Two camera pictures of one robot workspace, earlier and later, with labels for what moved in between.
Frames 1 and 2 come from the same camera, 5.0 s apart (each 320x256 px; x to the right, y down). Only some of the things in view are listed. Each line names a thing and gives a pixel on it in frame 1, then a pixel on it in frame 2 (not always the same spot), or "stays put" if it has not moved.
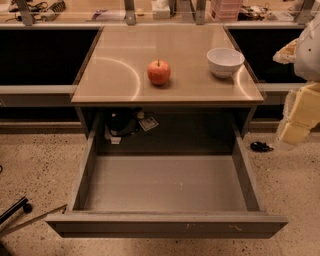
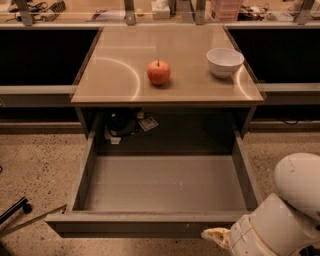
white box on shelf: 160,9 stays put
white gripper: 308,56 → 242,235
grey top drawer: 167,195 stays put
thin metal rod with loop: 25,222 stays put
